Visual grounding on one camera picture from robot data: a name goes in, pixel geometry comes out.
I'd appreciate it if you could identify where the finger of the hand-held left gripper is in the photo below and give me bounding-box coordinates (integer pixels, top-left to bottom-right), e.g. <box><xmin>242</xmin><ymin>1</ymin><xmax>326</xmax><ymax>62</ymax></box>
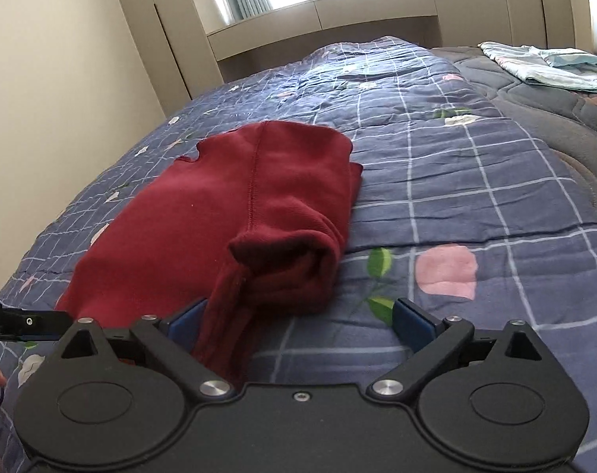
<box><xmin>0</xmin><ymin>304</ymin><xmax>71</xmax><ymax>342</ymax></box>

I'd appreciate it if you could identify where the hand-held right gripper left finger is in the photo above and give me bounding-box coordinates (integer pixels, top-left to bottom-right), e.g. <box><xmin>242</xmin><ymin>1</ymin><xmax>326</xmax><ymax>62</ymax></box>
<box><xmin>57</xmin><ymin>298</ymin><xmax>233</xmax><ymax>403</ymax></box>

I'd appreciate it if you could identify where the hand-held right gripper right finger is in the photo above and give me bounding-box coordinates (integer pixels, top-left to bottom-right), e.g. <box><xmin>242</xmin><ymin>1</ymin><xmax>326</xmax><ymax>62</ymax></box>
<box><xmin>366</xmin><ymin>298</ymin><xmax>550</xmax><ymax>403</ymax></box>

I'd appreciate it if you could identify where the dark red garment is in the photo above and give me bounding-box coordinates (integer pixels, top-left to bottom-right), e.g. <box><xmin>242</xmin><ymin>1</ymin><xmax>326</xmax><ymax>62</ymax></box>
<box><xmin>54</xmin><ymin>120</ymin><xmax>365</xmax><ymax>388</ymax></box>

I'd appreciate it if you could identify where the blue plaid floral quilt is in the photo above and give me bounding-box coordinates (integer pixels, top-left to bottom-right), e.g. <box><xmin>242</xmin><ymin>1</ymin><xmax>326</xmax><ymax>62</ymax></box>
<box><xmin>0</xmin><ymin>35</ymin><xmax>597</xmax><ymax>473</ymax></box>

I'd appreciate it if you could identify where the grey quilted blanket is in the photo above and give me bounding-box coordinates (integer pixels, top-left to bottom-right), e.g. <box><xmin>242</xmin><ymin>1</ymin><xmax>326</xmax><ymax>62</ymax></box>
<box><xmin>429</xmin><ymin>45</ymin><xmax>597</xmax><ymax>225</ymax></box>

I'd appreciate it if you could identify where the light printed folded cloth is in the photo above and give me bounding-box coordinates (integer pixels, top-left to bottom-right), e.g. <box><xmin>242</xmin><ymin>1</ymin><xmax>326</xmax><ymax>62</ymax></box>
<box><xmin>478</xmin><ymin>41</ymin><xmax>597</xmax><ymax>95</ymax></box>

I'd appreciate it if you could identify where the beige built-in cabinet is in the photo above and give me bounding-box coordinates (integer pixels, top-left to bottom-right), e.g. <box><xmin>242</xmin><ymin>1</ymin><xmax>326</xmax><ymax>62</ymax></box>
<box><xmin>106</xmin><ymin>0</ymin><xmax>597</xmax><ymax>102</ymax></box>

